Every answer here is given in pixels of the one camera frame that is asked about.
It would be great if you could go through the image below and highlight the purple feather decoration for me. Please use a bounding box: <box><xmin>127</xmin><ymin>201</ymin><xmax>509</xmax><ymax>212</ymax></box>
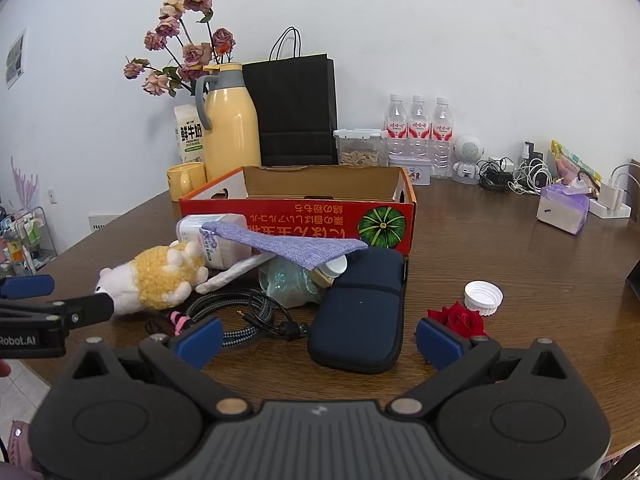
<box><xmin>10</xmin><ymin>156</ymin><xmax>40</xmax><ymax>211</ymax></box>

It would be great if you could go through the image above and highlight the white cable bundle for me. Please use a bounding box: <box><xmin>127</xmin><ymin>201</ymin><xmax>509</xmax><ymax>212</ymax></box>
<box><xmin>509</xmin><ymin>157</ymin><xmax>553</xmax><ymax>195</ymax></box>

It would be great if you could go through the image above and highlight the black stand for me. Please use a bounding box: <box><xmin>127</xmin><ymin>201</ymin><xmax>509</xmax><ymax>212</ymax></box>
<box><xmin>625</xmin><ymin>259</ymin><xmax>640</xmax><ymax>303</ymax></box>

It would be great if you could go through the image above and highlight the white roll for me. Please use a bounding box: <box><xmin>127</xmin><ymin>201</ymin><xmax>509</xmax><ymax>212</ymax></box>
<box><xmin>195</xmin><ymin>254</ymin><xmax>276</xmax><ymax>295</ymax></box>

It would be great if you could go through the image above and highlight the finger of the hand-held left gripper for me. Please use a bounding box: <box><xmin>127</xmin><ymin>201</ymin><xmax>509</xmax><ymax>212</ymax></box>
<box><xmin>0</xmin><ymin>292</ymin><xmax>115</xmax><ymax>333</ymax></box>
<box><xmin>0</xmin><ymin>274</ymin><xmax>56</xmax><ymax>301</ymax></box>

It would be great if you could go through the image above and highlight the white milk carton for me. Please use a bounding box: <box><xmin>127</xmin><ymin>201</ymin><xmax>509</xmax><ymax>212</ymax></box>
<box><xmin>173</xmin><ymin>104</ymin><xmax>207</xmax><ymax>165</ymax></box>

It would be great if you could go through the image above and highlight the clear seed container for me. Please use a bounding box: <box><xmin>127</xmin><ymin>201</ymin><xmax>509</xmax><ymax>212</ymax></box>
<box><xmin>333</xmin><ymin>128</ymin><xmax>388</xmax><ymax>167</ymax></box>

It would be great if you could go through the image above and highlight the red rose flower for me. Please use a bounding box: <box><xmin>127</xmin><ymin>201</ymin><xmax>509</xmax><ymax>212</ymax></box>
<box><xmin>426</xmin><ymin>301</ymin><xmax>488</xmax><ymax>339</ymax></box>

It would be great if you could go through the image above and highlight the wall poster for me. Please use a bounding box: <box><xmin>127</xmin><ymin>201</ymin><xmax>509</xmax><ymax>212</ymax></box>
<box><xmin>5</xmin><ymin>27</ymin><xmax>27</xmax><ymax>90</ymax></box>

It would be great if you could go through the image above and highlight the white plastic bottle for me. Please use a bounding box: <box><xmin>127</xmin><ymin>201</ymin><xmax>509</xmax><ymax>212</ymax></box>
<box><xmin>176</xmin><ymin>214</ymin><xmax>253</xmax><ymax>269</ymax></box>

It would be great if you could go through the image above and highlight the pink cloth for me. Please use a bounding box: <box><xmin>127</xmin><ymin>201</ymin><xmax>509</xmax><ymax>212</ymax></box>
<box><xmin>0</xmin><ymin>419</ymin><xmax>46</xmax><ymax>480</ymax></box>

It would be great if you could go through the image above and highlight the white power strip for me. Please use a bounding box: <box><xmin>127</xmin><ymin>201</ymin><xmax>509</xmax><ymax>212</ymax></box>
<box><xmin>589</xmin><ymin>199</ymin><xmax>632</xmax><ymax>219</ymax></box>

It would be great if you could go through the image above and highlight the metal shelf rack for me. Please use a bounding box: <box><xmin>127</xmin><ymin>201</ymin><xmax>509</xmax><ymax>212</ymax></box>
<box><xmin>0</xmin><ymin>205</ymin><xmax>58</xmax><ymax>276</ymax></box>

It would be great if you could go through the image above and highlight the orange cardboard box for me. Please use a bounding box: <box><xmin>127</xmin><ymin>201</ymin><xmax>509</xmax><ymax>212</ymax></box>
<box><xmin>179</xmin><ymin>165</ymin><xmax>417</xmax><ymax>256</ymax></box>

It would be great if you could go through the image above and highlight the clear water bottle red label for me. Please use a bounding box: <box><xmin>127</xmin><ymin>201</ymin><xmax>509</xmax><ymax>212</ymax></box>
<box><xmin>430</xmin><ymin>97</ymin><xmax>456</xmax><ymax>180</ymax></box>
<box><xmin>384</xmin><ymin>93</ymin><xmax>410</xmax><ymax>161</ymax></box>
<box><xmin>407</xmin><ymin>95</ymin><xmax>432</xmax><ymax>158</ymax></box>

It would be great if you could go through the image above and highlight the white printed tin box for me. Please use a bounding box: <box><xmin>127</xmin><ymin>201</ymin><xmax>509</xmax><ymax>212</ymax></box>
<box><xmin>387</xmin><ymin>156</ymin><xmax>433</xmax><ymax>187</ymax></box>

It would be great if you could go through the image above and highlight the black charger cable bundle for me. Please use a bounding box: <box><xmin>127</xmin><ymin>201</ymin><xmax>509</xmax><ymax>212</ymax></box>
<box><xmin>477</xmin><ymin>157</ymin><xmax>516</xmax><ymax>192</ymax></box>

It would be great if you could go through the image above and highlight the purple knitted cloth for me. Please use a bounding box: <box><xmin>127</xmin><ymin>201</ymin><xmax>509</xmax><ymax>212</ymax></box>
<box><xmin>199</xmin><ymin>221</ymin><xmax>370</xmax><ymax>269</ymax></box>

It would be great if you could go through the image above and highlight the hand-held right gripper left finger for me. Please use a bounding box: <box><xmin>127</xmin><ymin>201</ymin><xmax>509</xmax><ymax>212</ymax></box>
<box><xmin>70</xmin><ymin>316</ymin><xmax>251</xmax><ymax>418</ymax></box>

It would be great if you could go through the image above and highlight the white bottle cap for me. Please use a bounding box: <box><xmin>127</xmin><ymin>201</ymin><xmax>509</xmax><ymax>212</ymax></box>
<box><xmin>464</xmin><ymin>280</ymin><xmax>503</xmax><ymax>317</ymax></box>

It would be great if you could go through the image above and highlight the yellow thermos jug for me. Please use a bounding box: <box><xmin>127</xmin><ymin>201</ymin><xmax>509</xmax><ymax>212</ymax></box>
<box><xmin>195</xmin><ymin>62</ymin><xmax>262</xmax><ymax>183</ymax></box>

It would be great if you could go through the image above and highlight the black paper bag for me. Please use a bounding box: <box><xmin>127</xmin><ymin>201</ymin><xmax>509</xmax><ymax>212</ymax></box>
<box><xmin>242</xmin><ymin>26</ymin><xmax>339</xmax><ymax>167</ymax></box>

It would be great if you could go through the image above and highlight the grey braided cable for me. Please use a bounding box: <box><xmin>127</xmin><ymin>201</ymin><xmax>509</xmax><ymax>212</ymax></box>
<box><xmin>145</xmin><ymin>287</ymin><xmax>311</xmax><ymax>351</ymax></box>

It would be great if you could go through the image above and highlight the dark blue pouch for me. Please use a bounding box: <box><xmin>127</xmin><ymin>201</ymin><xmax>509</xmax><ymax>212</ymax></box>
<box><xmin>306</xmin><ymin>247</ymin><xmax>408</xmax><ymax>374</ymax></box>

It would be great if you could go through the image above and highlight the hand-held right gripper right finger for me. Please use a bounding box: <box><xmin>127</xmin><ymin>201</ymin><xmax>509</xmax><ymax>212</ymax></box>
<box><xmin>387</xmin><ymin>317</ymin><xmax>571</xmax><ymax>418</ymax></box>

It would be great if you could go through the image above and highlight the white charger adapter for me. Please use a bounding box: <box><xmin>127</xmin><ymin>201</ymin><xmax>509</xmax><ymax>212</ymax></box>
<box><xmin>599</xmin><ymin>162</ymin><xmax>633</xmax><ymax>208</ymax></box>

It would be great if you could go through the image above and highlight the yellow white plush hamster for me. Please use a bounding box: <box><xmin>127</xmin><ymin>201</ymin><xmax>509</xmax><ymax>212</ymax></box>
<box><xmin>93</xmin><ymin>240</ymin><xmax>211</xmax><ymax>317</ymax></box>

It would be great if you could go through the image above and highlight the colourful snack packet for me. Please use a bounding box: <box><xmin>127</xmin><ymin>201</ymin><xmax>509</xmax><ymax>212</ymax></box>
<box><xmin>550</xmin><ymin>140</ymin><xmax>603</xmax><ymax>196</ymax></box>

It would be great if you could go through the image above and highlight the white robot speaker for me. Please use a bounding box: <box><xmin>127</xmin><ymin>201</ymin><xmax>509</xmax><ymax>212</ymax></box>
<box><xmin>451</xmin><ymin>134</ymin><xmax>484</xmax><ymax>185</ymax></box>

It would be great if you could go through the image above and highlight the yellow mug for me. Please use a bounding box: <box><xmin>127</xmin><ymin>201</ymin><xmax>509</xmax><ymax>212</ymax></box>
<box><xmin>166</xmin><ymin>162</ymin><xmax>207</xmax><ymax>202</ymax></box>

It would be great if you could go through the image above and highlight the dried pink rose bouquet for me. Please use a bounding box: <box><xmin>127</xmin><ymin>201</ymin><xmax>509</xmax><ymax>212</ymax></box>
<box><xmin>123</xmin><ymin>0</ymin><xmax>236</xmax><ymax>97</ymax></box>

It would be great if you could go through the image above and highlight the purple tissue pack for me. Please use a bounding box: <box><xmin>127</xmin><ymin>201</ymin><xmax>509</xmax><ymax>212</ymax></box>
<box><xmin>536</xmin><ymin>182</ymin><xmax>592</xmax><ymax>235</ymax></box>

